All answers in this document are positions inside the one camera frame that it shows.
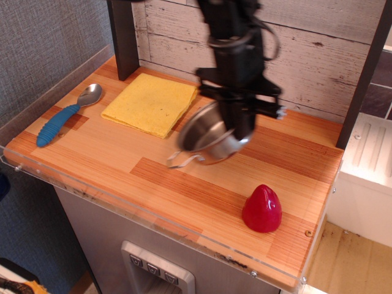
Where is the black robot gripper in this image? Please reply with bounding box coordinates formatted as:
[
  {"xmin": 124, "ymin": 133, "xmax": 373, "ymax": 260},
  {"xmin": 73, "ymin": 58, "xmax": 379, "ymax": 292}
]
[{"xmin": 196, "ymin": 39, "xmax": 286, "ymax": 141}]

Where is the small stainless steel pot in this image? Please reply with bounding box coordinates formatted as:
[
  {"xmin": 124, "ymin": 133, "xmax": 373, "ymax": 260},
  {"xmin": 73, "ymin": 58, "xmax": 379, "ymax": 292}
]
[{"xmin": 167, "ymin": 102, "xmax": 254, "ymax": 169}]

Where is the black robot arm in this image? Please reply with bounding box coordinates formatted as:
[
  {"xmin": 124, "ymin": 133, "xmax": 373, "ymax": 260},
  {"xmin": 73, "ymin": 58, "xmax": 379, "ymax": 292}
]
[{"xmin": 196, "ymin": 1, "xmax": 285, "ymax": 141}]

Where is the yellow folded cloth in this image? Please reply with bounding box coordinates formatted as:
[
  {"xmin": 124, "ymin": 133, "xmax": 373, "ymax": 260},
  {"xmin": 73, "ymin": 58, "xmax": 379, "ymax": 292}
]
[{"xmin": 101, "ymin": 73, "xmax": 197, "ymax": 138}]

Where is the red toy strawberry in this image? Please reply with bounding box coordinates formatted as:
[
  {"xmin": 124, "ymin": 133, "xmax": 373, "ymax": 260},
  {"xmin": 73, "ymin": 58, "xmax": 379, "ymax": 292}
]
[{"xmin": 242, "ymin": 184, "xmax": 282, "ymax": 233}]

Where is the silver dispenser panel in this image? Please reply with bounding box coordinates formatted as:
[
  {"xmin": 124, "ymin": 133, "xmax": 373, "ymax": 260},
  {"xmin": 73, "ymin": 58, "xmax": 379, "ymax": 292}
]
[{"xmin": 121, "ymin": 241, "xmax": 196, "ymax": 293}]

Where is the orange object bottom left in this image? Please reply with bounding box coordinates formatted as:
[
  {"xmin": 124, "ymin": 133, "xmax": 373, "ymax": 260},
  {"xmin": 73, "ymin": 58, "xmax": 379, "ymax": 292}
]
[{"xmin": 0, "ymin": 277, "xmax": 49, "ymax": 294}]

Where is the dark right support post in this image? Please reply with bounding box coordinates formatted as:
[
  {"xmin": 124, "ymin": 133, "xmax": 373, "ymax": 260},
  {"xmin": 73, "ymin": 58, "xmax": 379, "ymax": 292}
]
[{"xmin": 336, "ymin": 0, "xmax": 391, "ymax": 149}]

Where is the spoon with blue handle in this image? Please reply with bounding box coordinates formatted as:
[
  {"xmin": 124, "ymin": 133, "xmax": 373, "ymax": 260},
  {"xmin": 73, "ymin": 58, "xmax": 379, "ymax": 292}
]
[{"xmin": 36, "ymin": 83, "xmax": 103, "ymax": 147}]

